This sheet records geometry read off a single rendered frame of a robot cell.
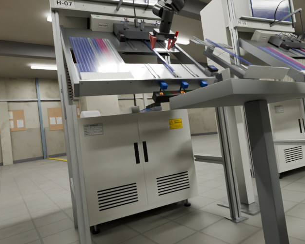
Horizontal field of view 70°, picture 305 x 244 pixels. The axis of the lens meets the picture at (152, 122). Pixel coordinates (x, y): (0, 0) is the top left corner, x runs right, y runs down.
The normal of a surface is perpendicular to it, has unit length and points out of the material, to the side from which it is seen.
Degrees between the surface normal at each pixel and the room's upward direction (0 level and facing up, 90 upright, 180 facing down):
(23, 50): 90
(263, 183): 90
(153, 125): 90
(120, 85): 134
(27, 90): 90
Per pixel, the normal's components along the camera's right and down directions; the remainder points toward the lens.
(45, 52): 0.56, -0.11
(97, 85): 0.37, 0.62
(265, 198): -0.82, 0.07
